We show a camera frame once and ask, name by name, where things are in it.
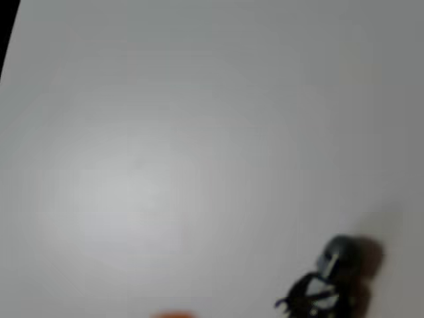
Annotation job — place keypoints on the small dark object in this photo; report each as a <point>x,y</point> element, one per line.
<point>338,258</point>

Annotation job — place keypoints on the orange pointed gripper finger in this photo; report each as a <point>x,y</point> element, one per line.
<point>174,315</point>

